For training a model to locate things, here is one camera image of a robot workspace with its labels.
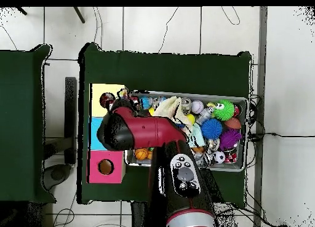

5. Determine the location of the cream knitted cloth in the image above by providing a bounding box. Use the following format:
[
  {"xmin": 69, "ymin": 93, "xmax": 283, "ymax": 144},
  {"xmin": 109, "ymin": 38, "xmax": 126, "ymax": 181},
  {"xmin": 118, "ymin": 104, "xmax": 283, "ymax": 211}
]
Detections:
[{"xmin": 153, "ymin": 95, "xmax": 195, "ymax": 139}]

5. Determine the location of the colourful patch print cloth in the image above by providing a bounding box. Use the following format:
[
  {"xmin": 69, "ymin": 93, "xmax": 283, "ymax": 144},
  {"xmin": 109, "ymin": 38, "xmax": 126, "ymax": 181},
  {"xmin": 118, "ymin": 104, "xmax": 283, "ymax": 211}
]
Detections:
[{"xmin": 99, "ymin": 92, "xmax": 116, "ymax": 109}]

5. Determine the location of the large green spiky ball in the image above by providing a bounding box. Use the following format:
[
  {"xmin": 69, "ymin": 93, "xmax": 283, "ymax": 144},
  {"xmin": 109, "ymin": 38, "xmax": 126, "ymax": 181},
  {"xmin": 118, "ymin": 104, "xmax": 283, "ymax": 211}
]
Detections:
[{"xmin": 212, "ymin": 99, "xmax": 235, "ymax": 121}]

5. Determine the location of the purple spiky ball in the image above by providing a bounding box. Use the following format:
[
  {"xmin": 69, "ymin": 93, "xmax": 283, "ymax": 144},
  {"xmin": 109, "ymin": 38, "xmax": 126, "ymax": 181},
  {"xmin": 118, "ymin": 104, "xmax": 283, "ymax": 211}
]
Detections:
[{"xmin": 218, "ymin": 128, "xmax": 243, "ymax": 151}]

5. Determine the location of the wooden box with three holes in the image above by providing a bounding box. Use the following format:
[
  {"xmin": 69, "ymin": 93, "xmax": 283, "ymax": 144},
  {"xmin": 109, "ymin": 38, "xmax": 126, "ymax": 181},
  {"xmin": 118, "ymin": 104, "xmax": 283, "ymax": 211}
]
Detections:
[{"xmin": 87, "ymin": 82, "xmax": 129, "ymax": 185}]

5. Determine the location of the shallow mesh bin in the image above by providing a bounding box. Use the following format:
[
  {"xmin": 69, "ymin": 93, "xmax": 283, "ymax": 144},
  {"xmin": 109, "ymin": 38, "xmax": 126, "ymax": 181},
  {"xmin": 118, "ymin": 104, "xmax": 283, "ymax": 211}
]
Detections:
[{"xmin": 124, "ymin": 89, "xmax": 249, "ymax": 173}]

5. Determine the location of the blue globe ball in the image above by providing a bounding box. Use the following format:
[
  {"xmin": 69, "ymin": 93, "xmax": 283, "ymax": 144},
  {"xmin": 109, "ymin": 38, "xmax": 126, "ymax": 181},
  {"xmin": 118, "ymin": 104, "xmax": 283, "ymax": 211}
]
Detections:
[{"xmin": 140, "ymin": 96, "xmax": 153, "ymax": 110}]

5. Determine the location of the colourful polka dot cloth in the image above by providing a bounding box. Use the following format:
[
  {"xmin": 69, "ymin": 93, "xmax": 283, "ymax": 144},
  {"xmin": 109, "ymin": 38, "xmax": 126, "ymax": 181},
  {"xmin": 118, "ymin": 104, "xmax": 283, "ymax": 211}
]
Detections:
[{"xmin": 116, "ymin": 87, "xmax": 130, "ymax": 100}]

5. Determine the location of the orange basketball toy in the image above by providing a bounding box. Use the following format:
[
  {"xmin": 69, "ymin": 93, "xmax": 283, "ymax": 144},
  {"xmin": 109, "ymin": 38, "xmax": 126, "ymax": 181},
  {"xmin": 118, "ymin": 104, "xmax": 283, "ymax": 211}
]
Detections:
[{"xmin": 134, "ymin": 148, "xmax": 149, "ymax": 161}]

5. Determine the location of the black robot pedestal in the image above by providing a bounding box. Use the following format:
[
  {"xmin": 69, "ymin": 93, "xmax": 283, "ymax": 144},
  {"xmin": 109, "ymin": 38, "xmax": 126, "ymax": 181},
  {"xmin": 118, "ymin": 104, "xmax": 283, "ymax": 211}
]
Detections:
[{"xmin": 130, "ymin": 201, "xmax": 151, "ymax": 227}]

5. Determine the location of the large blue spiky ball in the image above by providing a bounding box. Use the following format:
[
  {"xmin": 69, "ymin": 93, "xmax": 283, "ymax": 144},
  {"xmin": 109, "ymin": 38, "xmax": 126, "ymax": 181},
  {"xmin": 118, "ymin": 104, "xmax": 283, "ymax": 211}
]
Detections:
[{"xmin": 201, "ymin": 117, "xmax": 223, "ymax": 140}]

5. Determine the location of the dark green tablecloth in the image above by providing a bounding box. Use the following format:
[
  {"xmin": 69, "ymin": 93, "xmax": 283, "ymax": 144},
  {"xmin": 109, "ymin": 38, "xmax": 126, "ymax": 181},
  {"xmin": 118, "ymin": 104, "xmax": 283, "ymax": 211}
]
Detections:
[
  {"xmin": 78, "ymin": 42, "xmax": 253, "ymax": 209},
  {"xmin": 0, "ymin": 44, "xmax": 57, "ymax": 204}
]

